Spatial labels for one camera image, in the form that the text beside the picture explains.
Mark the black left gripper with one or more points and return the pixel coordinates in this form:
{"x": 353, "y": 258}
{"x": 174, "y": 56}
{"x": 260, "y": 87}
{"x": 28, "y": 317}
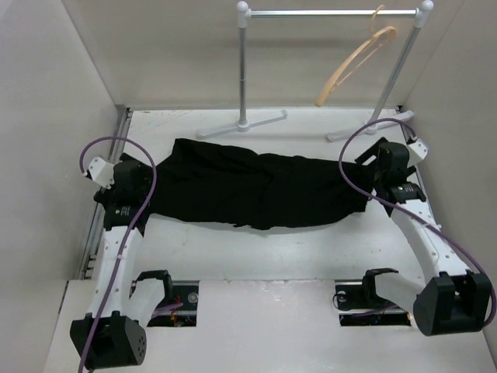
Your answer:
{"x": 106, "y": 195}

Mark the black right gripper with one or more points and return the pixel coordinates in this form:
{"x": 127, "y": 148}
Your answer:
{"x": 372, "y": 151}

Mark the black trousers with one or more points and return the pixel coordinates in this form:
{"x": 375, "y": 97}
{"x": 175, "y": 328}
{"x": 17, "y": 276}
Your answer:
{"x": 204, "y": 182}

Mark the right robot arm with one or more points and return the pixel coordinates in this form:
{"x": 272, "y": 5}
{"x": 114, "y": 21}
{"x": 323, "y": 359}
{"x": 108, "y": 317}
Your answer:
{"x": 453, "y": 299}

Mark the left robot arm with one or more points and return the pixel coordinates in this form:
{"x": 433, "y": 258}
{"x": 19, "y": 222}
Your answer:
{"x": 112, "y": 332}

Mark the beige wooden hanger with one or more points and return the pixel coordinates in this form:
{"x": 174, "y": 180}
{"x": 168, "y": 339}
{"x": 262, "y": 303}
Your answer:
{"x": 377, "y": 39}

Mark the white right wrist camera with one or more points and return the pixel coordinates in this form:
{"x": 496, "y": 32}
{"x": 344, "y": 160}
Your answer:
{"x": 417, "y": 152}

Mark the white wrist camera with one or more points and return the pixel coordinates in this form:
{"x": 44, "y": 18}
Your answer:
{"x": 100, "y": 172}
{"x": 417, "y": 152}

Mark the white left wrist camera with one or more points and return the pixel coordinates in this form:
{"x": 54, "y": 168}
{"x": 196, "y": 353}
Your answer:
{"x": 100, "y": 172}

